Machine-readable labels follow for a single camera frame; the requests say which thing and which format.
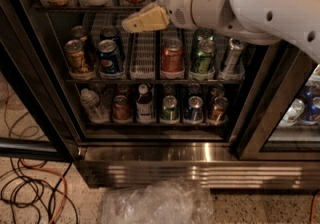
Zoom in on white can behind right door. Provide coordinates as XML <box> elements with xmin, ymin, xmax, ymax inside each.
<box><xmin>279</xmin><ymin>99</ymin><xmax>305</xmax><ymax>127</ymax></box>

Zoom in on copper can bottom back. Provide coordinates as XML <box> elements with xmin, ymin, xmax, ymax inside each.
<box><xmin>207</xmin><ymin>84</ymin><xmax>225</xmax><ymax>106</ymax></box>

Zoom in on stainless steel display fridge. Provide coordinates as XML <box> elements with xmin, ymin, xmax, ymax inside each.
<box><xmin>20</xmin><ymin>0</ymin><xmax>320</xmax><ymax>190</ymax></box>

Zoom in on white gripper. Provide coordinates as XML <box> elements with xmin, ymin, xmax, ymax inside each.
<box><xmin>122</xmin><ymin>0</ymin><xmax>207</xmax><ymax>33</ymax></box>

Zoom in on red can middle shelf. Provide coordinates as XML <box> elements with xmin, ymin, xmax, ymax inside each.
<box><xmin>161</xmin><ymin>38</ymin><xmax>183</xmax><ymax>72</ymax></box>

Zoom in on black cables on floor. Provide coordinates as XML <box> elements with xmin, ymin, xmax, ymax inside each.
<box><xmin>0</xmin><ymin>157</ymin><xmax>80</xmax><ymax>224</ymax></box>

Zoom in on clear water bottle bottom shelf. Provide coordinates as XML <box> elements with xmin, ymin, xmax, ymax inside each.
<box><xmin>80</xmin><ymin>88</ymin><xmax>109</xmax><ymax>124</ymax></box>

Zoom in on gold can middle back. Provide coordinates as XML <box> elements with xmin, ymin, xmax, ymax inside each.
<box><xmin>69</xmin><ymin>25</ymin><xmax>97</xmax><ymax>62</ymax></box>

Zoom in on orange can bottom front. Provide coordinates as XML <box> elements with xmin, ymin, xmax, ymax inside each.
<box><xmin>112</xmin><ymin>95</ymin><xmax>131</xmax><ymax>120</ymax></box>

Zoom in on blue can behind right door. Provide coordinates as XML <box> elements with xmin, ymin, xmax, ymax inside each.
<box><xmin>300</xmin><ymin>86</ymin><xmax>320</xmax><ymax>125</ymax></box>

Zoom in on green can middle front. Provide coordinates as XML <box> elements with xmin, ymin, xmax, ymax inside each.
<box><xmin>191</xmin><ymin>39</ymin><xmax>216</xmax><ymax>74</ymax></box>

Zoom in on crumpled clear plastic bag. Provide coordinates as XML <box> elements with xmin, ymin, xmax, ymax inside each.
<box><xmin>101</xmin><ymin>179</ymin><xmax>214</xmax><ymax>224</ymax></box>

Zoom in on open fridge door left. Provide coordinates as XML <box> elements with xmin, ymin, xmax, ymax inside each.
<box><xmin>0</xmin><ymin>0</ymin><xmax>77</xmax><ymax>162</ymax></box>

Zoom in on blue can bottom back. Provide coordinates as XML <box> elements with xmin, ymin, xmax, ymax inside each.
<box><xmin>185</xmin><ymin>83</ymin><xmax>202</xmax><ymax>101</ymax></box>

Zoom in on gold can middle front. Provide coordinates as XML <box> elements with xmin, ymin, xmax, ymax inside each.
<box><xmin>64</xmin><ymin>39</ymin><xmax>93</xmax><ymax>74</ymax></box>

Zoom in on orange cable left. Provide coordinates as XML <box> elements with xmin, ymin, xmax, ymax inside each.
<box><xmin>19</xmin><ymin>157</ymin><xmax>68</xmax><ymax>224</ymax></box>

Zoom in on green can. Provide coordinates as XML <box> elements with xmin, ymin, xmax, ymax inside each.
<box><xmin>192</xmin><ymin>28</ymin><xmax>215</xmax><ymax>48</ymax></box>
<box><xmin>191</xmin><ymin>39</ymin><xmax>216</xmax><ymax>74</ymax></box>
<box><xmin>161</xmin><ymin>95</ymin><xmax>178</xmax><ymax>121</ymax></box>

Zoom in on blue can bottom front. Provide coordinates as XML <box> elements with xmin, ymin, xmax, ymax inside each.
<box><xmin>184</xmin><ymin>96</ymin><xmax>203</xmax><ymax>122</ymax></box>

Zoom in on dark juice bottle white cap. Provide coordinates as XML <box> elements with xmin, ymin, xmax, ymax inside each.
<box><xmin>136</xmin><ymin>84</ymin><xmax>154</xmax><ymax>123</ymax></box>

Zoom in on blue pepsi can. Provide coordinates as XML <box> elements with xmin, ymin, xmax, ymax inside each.
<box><xmin>100</xmin><ymin>25</ymin><xmax>125</xmax><ymax>60</ymax></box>
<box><xmin>97</xmin><ymin>39</ymin><xmax>124</xmax><ymax>74</ymax></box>

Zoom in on orange cable right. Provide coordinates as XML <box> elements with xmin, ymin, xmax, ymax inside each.
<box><xmin>309</xmin><ymin>191</ymin><xmax>320</xmax><ymax>224</ymax></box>

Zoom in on green can bottom front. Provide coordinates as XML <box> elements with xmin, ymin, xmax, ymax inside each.
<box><xmin>161</xmin><ymin>95</ymin><xmax>178</xmax><ymax>121</ymax></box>

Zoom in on gold can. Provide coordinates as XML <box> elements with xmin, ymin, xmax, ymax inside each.
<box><xmin>64</xmin><ymin>39</ymin><xmax>93</xmax><ymax>74</ymax></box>
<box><xmin>69</xmin><ymin>25</ymin><xmax>97</xmax><ymax>62</ymax></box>

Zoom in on blue pepsi can front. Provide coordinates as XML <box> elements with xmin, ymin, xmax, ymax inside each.
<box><xmin>97</xmin><ymin>39</ymin><xmax>124</xmax><ymax>74</ymax></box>

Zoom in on copper can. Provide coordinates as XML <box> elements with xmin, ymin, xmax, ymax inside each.
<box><xmin>208</xmin><ymin>97</ymin><xmax>229</xmax><ymax>122</ymax></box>
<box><xmin>207</xmin><ymin>84</ymin><xmax>225</xmax><ymax>106</ymax></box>

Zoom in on silver tilted can middle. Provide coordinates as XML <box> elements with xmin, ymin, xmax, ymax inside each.
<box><xmin>220</xmin><ymin>38</ymin><xmax>246</xmax><ymax>74</ymax></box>

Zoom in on glass fridge door right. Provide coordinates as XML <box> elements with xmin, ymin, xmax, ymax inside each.
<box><xmin>237</xmin><ymin>43</ymin><xmax>320</xmax><ymax>161</ymax></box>

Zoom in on green can middle back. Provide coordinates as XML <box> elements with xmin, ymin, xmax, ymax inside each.
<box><xmin>192</xmin><ymin>28</ymin><xmax>215</xmax><ymax>48</ymax></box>

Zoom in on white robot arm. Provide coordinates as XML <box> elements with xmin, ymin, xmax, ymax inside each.
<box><xmin>122</xmin><ymin>0</ymin><xmax>320</xmax><ymax>63</ymax></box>

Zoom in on copper can bottom front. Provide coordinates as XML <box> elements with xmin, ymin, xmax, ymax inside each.
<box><xmin>208</xmin><ymin>97</ymin><xmax>229</xmax><ymax>122</ymax></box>

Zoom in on orange cable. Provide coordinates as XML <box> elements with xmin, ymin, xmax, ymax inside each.
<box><xmin>19</xmin><ymin>157</ymin><xmax>68</xmax><ymax>224</ymax></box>
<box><xmin>309</xmin><ymin>191</ymin><xmax>320</xmax><ymax>224</ymax></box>

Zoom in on blue pepsi can back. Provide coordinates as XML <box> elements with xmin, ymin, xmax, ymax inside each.
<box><xmin>100</xmin><ymin>25</ymin><xmax>125</xmax><ymax>60</ymax></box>

